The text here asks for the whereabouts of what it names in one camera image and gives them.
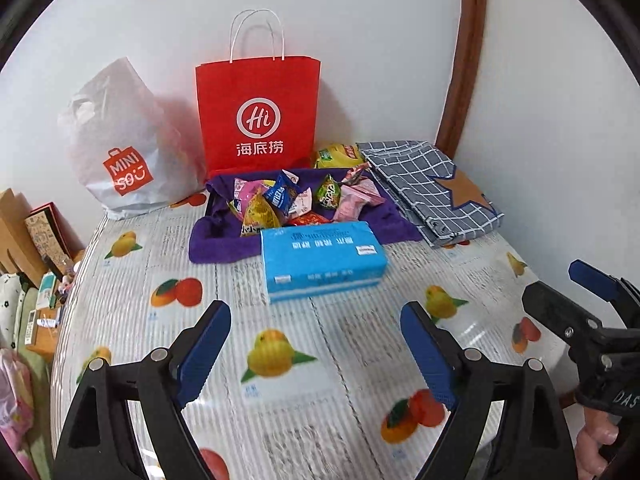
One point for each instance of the red snack packet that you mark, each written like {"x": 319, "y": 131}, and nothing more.
{"x": 310, "y": 219}

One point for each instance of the cluster of small bottles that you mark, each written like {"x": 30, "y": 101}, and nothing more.
{"x": 65, "y": 282}

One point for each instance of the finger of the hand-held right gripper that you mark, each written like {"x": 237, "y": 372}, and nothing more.
{"x": 550, "y": 307}
{"x": 590, "y": 275}

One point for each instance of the teal white box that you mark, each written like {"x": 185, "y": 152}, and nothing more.
{"x": 46, "y": 290}

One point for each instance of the grey checked folded cloth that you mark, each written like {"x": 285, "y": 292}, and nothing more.
{"x": 410, "y": 185}

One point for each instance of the yellow green snack bag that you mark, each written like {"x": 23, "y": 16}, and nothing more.
{"x": 337, "y": 156}

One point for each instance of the wooden nightstand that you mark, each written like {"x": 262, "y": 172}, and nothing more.
{"x": 45, "y": 347}

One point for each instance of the green snack packet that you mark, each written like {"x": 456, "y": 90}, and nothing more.
{"x": 330, "y": 194}

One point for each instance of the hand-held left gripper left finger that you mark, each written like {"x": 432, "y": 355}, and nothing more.
{"x": 202, "y": 355}

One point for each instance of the fruit print tablecloth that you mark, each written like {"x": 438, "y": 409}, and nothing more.
{"x": 320, "y": 360}

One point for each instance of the yellow biscuit packet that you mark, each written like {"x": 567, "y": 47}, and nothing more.
{"x": 260, "y": 217}

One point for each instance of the pink bedding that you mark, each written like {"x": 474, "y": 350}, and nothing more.
{"x": 12, "y": 400}

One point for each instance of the green blanket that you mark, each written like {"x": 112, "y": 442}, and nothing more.
{"x": 37, "y": 395}

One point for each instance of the wooden headboard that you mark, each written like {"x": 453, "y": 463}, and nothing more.
{"x": 15, "y": 230}

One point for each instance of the patterned gift box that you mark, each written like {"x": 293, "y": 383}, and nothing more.
{"x": 45, "y": 240}

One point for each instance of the large pink snack packet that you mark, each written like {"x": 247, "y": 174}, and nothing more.
{"x": 247, "y": 192}

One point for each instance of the purple cloth tray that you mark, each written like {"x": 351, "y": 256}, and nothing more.
{"x": 215, "y": 245}

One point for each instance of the floral pillow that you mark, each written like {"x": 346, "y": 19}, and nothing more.
{"x": 10, "y": 305}

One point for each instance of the panda print pink packet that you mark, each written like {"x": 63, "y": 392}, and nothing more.
{"x": 370, "y": 191}

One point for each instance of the small blue snack packet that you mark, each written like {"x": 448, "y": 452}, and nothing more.
{"x": 281, "y": 194}

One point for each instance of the blue tissue pack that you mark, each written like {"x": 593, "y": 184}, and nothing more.
{"x": 320, "y": 260}

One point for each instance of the white red blue packet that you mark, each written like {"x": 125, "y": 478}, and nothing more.
{"x": 356, "y": 174}

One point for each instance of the plain pink snack packet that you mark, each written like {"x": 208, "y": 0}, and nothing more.
{"x": 346, "y": 207}

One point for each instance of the white plastic bag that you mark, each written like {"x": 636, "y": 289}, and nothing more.
{"x": 125, "y": 130}

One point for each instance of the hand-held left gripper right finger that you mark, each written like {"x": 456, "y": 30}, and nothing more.
{"x": 430, "y": 355}

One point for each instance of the person's right hand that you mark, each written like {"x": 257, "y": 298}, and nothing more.
{"x": 595, "y": 440}

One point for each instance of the white remote control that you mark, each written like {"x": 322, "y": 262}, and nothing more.
{"x": 31, "y": 327}

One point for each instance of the red paper bag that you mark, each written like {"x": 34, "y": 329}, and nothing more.
{"x": 255, "y": 90}

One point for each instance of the brown wooden door frame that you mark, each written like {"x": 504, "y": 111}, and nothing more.
{"x": 470, "y": 35}

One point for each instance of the pale pink snack packet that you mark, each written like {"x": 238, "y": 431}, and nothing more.
{"x": 302, "y": 202}

